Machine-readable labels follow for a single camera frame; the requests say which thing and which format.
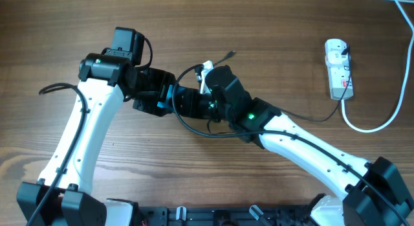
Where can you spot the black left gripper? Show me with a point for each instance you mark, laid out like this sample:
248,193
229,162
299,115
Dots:
164,79

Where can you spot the white USB charger plug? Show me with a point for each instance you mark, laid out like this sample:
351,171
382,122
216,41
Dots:
335,58

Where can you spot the blue Galaxy smartphone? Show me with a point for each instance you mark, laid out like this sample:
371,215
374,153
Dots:
167,102

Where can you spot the white power strip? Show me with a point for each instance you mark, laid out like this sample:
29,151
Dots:
340,83

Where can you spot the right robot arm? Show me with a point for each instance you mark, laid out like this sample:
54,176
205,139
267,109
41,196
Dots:
362,192

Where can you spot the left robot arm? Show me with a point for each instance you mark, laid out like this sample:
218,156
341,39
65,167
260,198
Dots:
62,193

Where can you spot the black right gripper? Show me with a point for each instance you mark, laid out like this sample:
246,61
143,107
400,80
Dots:
190,103

